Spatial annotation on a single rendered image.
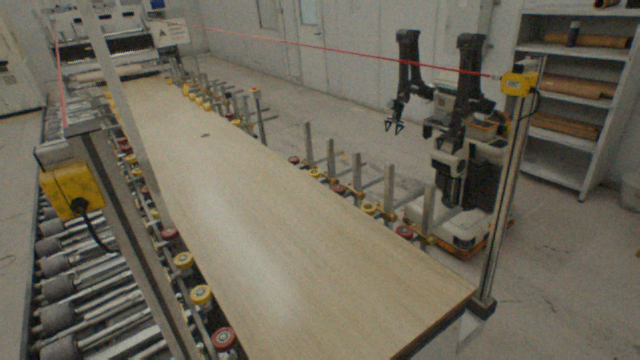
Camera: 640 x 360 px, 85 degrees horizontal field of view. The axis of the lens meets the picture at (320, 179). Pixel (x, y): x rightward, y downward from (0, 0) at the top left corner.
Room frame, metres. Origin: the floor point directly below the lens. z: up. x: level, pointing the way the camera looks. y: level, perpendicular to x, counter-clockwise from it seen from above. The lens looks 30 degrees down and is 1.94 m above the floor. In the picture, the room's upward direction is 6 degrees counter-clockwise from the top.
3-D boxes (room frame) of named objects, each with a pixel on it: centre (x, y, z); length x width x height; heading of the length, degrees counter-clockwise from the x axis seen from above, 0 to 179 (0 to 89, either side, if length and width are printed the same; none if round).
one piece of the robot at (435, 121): (2.13, -0.86, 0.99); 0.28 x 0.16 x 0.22; 32
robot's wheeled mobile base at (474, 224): (2.28, -1.10, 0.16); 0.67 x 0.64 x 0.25; 122
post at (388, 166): (1.47, -0.34, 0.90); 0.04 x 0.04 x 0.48; 32
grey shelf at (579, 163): (2.94, -2.26, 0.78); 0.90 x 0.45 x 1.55; 32
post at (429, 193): (1.26, -0.47, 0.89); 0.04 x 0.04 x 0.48; 32
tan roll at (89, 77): (5.10, 2.55, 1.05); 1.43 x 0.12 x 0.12; 122
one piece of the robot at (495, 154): (2.33, -1.18, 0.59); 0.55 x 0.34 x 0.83; 32
